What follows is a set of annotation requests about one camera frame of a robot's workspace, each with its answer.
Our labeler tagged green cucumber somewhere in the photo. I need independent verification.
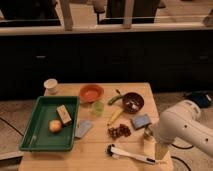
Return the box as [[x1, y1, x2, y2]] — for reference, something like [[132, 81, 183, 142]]
[[107, 89, 123, 105]]

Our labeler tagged yellow apple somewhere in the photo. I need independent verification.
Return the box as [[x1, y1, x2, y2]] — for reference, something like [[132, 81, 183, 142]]
[[49, 120, 62, 133]]

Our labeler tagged wooden block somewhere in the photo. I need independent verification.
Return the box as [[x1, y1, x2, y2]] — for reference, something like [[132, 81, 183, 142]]
[[56, 105, 72, 125]]

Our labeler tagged black floor cable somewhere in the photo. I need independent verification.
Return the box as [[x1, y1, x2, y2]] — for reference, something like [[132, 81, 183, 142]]
[[169, 143, 185, 150]]

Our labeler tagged black power box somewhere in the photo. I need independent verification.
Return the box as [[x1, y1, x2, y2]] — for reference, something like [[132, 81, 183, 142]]
[[186, 92, 212, 108]]

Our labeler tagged green plastic tray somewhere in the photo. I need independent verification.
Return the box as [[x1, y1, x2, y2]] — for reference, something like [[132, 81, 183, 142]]
[[19, 96, 79, 152]]

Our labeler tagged white paper cup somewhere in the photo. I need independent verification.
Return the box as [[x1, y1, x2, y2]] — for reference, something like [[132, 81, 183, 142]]
[[44, 78, 58, 94]]

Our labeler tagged grey cloth pad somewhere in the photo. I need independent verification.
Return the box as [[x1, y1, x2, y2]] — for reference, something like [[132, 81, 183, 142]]
[[75, 120, 93, 139]]

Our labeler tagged orange red bowl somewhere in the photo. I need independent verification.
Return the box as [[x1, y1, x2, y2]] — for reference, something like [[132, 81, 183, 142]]
[[79, 84, 104, 103]]

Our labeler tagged small green cup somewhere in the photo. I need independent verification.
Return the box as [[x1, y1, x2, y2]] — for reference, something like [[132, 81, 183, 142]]
[[91, 101, 104, 116]]

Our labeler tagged dark brown bowl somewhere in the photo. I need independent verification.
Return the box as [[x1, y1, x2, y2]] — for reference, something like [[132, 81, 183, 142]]
[[122, 92, 144, 114]]

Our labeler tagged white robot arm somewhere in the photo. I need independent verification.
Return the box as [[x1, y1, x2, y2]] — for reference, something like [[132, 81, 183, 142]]
[[151, 100, 213, 158]]

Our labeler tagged yellow banana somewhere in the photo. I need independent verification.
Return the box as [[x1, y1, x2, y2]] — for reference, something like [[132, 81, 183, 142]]
[[107, 108, 123, 126]]

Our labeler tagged blue sponge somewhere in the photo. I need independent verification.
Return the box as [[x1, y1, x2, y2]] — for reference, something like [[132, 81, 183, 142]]
[[131, 114, 151, 130]]

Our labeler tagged white dish brush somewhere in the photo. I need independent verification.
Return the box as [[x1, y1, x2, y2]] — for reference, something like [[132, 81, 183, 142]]
[[106, 144, 156, 164]]

